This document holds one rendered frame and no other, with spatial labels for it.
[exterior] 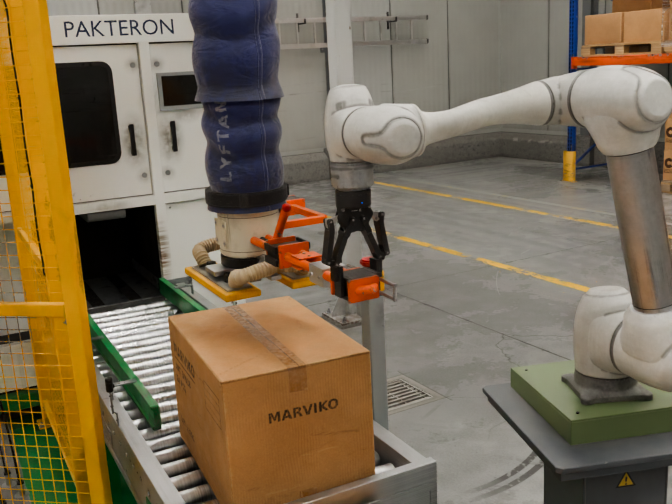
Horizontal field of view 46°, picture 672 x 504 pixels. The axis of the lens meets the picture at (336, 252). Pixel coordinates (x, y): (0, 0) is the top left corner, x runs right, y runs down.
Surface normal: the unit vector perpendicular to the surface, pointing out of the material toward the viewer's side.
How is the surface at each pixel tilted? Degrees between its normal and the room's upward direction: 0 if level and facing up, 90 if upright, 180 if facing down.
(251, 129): 70
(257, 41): 77
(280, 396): 90
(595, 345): 91
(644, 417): 90
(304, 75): 90
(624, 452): 0
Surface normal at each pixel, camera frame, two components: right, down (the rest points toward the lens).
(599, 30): -0.88, 0.16
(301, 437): 0.41, 0.19
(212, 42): -0.35, -0.01
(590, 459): -0.05, -0.97
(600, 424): 0.18, 0.22
